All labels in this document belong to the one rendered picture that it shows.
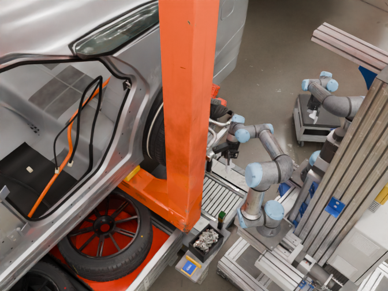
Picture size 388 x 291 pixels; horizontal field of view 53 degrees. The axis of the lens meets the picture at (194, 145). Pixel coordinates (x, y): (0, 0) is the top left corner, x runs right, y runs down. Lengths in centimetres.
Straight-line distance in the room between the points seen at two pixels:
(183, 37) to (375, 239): 134
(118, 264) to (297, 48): 343
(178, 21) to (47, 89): 170
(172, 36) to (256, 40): 361
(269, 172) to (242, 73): 278
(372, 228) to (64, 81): 219
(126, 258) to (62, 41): 146
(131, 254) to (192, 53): 160
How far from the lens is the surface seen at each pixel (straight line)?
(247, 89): 437
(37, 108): 291
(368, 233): 214
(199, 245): 263
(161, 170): 334
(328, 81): 270
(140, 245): 272
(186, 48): 148
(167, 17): 147
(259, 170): 188
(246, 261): 302
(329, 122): 378
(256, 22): 537
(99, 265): 270
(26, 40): 185
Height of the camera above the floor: 298
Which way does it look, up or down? 52 degrees down
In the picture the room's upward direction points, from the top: 3 degrees clockwise
